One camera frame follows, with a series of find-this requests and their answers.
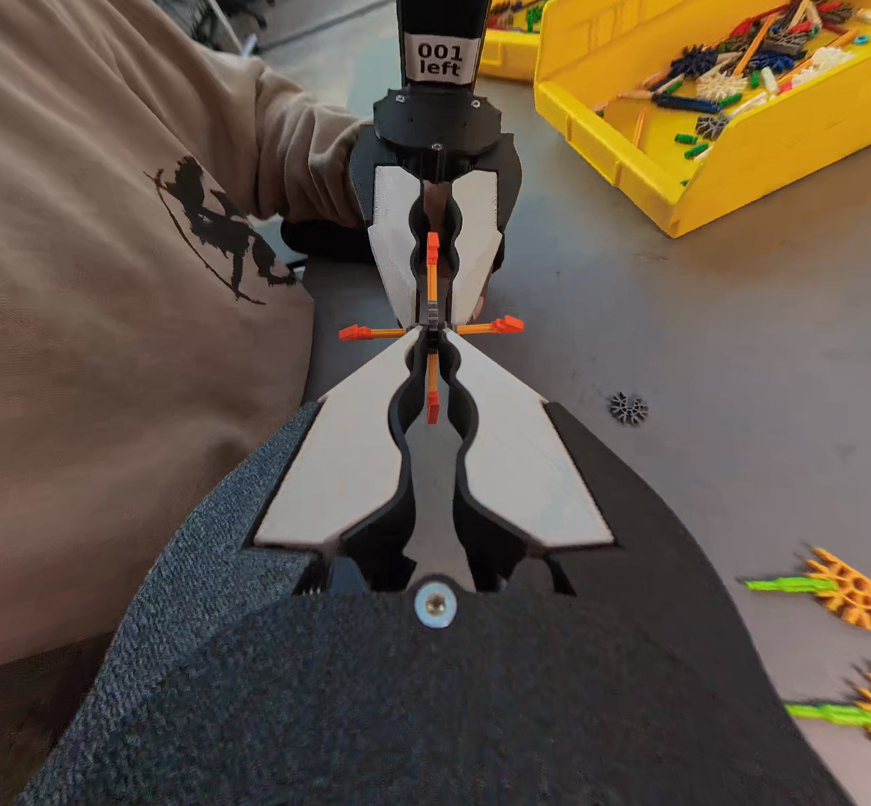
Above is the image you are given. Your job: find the yellow bin with colourful pieces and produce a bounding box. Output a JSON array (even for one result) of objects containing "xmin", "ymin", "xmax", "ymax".
[{"xmin": 533, "ymin": 0, "xmax": 871, "ymax": 240}]

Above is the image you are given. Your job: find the toy model with red rod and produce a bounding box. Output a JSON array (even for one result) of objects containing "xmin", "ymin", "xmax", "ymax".
[{"xmin": 744, "ymin": 546, "xmax": 871, "ymax": 733}]

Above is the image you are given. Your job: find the yellow plastic bin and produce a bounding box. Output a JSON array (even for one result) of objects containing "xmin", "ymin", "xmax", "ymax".
[{"xmin": 476, "ymin": 0, "xmax": 594, "ymax": 84}]

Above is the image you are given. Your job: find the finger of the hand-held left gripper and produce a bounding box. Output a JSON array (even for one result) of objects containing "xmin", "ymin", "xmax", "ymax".
[
  {"xmin": 444, "ymin": 172, "xmax": 506, "ymax": 328},
  {"xmin": 367, "ymin": 166, "xmax": 424, "ymax": 328}
]

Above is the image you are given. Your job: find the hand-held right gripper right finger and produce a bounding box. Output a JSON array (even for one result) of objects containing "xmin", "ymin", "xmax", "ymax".
[{"xmin": 439, "ymin": 329, "xmax": 615, "ymax": 592}]

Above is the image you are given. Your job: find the person's left forearm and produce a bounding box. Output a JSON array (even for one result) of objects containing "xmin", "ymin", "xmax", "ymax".
[{"xmin": 248, "ymin": 57, "xmax": 374, "ymax": 228}]

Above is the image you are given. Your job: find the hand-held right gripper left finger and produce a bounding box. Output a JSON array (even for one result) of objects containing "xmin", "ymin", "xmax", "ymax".
[{"xmin": 253, "ymin": 328, "xmax": 431, "ymax": 590}]

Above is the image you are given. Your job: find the pile of colourful construction pieces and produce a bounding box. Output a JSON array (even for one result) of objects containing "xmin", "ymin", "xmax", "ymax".
[{"xmin": 592, "ymin": 0, "xmax": 871, "ymax": 163}]

